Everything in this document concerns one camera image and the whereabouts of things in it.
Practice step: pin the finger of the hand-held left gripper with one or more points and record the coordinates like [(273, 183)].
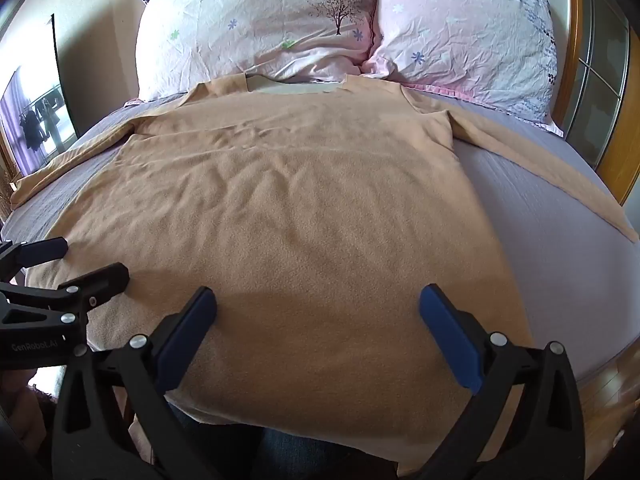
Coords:
[(42, 250), (102, 280)]

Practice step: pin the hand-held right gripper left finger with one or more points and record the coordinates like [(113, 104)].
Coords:
[(186, 332)]

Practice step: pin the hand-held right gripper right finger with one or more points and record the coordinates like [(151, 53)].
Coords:
[(450, 332)]

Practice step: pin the beige long-sleeve shirt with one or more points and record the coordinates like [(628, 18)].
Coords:
[(300, 220)]

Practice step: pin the lavender bed sheet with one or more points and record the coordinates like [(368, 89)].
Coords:
[(540, 240)]

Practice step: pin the window with purple curtain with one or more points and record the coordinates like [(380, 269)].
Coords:
[(37, 115)]

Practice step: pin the pink floral pillow with tree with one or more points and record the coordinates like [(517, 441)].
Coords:
[(260, 25)]

